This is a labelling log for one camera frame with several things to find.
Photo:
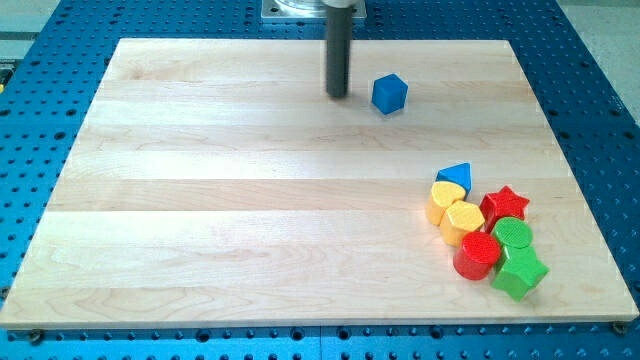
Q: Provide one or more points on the blue pentagon block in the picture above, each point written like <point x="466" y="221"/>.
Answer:
<point x="459" y="174"/>

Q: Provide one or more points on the blue cube block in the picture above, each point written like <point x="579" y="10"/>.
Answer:
<point x="389" y="94"/>

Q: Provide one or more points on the red star block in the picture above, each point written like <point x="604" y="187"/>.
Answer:
<point x="503" y="203"/>

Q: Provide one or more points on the red cylinder block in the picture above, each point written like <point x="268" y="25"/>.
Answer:
<point x="476" y="255"/>

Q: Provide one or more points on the yellow heart block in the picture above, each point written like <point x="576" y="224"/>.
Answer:
<point x="441" y="196"/>

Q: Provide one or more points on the light wooden board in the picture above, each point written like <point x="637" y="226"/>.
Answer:
<point x="213" y="183"/>

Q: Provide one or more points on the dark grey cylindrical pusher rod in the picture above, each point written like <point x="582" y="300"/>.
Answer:
<point x="338" y="37"/>

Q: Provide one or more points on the blue perforated metal table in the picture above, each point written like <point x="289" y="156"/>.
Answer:
<point x="50" y="92"/>

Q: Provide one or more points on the green star block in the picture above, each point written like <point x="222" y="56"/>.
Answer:
<point x="518" y="271"/>

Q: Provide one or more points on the green cylinder block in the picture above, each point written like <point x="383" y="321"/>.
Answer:
<point x="512" y="232"/>

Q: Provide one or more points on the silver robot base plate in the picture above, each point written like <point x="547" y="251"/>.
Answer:
<point x="280" y="11"/>

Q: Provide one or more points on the yellow hexagon block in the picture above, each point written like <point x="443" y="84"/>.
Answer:
<point x="458" y="220"/>

